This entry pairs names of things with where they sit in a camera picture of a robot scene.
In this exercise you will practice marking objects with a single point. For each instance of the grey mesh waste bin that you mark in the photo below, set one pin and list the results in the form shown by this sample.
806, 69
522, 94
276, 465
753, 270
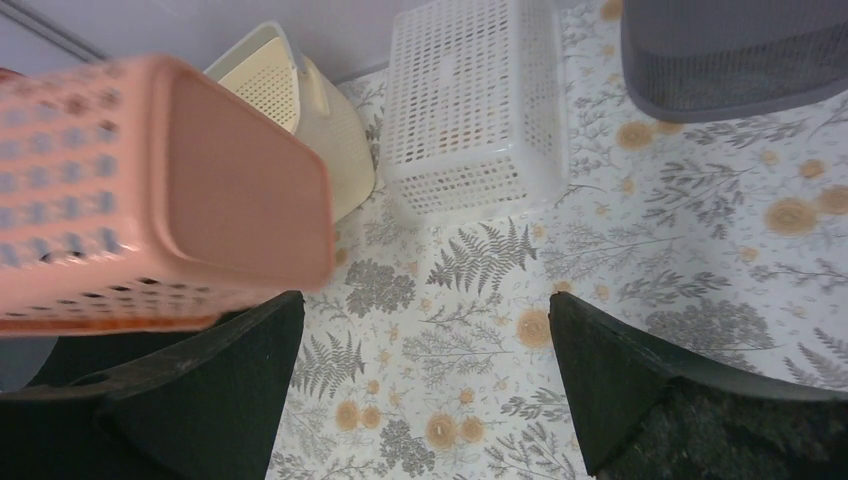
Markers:
701, 61

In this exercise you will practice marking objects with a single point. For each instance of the white perforated plastic basket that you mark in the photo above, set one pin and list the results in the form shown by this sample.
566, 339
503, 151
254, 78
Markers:
474, 114

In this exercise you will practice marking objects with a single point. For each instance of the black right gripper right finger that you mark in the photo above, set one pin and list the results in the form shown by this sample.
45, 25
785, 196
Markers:
644, 408

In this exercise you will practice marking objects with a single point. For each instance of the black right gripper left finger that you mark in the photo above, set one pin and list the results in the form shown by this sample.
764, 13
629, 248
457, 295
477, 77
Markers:
200, 405

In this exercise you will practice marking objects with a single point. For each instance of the cream plastic storage basket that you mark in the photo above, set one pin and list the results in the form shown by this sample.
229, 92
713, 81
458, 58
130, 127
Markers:
267, 70

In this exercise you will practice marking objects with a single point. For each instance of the pink plastic basket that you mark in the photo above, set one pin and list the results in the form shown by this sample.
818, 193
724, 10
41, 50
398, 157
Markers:
140, 195

